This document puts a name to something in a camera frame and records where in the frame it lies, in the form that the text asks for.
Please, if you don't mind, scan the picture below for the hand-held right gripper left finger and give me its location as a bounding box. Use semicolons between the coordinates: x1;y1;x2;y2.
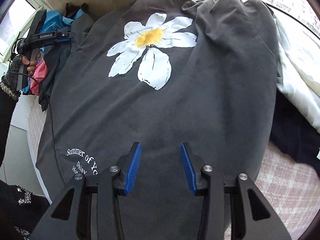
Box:
30;142;142;240

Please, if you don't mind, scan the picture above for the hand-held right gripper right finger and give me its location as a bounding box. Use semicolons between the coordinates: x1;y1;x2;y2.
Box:
180;142;292;240

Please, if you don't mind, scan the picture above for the dark grey daisy T-shirt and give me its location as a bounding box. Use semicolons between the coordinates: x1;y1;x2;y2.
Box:
36;0;283;240

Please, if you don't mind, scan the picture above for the person's left hand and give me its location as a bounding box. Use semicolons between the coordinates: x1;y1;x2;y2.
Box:
21;52;43;77

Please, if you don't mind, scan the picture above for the black garment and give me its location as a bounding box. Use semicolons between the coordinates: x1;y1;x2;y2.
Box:
38;16;95;112

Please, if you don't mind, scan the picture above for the dark brown garment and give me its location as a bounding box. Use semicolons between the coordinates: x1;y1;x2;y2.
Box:
65;2;88;21

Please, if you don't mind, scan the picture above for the pink garment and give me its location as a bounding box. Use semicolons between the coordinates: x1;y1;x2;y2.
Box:
29;49;50;96

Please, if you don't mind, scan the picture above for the pink plaid blanket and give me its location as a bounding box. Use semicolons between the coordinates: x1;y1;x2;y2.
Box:
27;104;320;240

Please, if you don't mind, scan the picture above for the folded navy garment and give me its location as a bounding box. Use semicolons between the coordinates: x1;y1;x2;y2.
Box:
268;89;320;166

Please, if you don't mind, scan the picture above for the person's black tweed jacket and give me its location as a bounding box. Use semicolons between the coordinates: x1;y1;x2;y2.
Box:
0;179;51;240

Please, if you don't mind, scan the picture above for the folded white shirt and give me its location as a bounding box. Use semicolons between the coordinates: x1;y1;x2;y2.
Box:
272;12;320;134

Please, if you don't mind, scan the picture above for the white window frame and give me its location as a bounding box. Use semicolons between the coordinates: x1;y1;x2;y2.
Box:
0;0;320;63

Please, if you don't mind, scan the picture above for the black cable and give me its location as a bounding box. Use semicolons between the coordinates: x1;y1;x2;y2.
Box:
9;31;66;186

